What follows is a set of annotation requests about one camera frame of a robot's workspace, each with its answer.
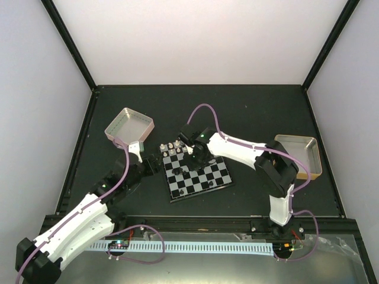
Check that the black frame post left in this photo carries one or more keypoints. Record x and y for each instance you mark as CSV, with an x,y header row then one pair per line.
x,y
64,33

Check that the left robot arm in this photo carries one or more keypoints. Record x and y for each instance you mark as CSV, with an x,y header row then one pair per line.
x,y
43,259

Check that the pink square tin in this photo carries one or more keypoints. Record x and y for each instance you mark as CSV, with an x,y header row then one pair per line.
x,y
129,126

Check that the black white chessboard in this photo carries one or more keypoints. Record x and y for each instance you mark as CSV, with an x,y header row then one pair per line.
x,y
193,182

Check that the black aluminium rail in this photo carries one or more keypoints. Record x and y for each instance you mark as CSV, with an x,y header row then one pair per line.
x,y
259,227

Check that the black frame post right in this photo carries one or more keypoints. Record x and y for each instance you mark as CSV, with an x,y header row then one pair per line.
x,y
331,40

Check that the left circuit board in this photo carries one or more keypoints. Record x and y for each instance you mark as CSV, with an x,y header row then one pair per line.
x,y
119,245

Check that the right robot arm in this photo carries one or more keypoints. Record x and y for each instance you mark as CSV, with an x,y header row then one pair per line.
x,y
270,161

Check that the white cable duct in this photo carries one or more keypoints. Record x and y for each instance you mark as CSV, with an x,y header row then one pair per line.
x,y
194,247

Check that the black pieces left cluster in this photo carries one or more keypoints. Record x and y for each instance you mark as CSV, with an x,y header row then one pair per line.
x,y
178,171

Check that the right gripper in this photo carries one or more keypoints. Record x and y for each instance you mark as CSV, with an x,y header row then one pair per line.
x,y
193,166

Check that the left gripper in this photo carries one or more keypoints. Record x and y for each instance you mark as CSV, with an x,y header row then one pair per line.
x,y
153,166

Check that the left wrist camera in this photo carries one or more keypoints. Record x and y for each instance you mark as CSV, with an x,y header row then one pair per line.
x,y
137,148

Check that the black frame post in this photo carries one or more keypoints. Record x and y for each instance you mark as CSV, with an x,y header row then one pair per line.
x,y
331,40
64,33

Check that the gold rectangular tin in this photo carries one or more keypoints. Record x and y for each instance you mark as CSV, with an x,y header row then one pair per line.
x,y
305,149

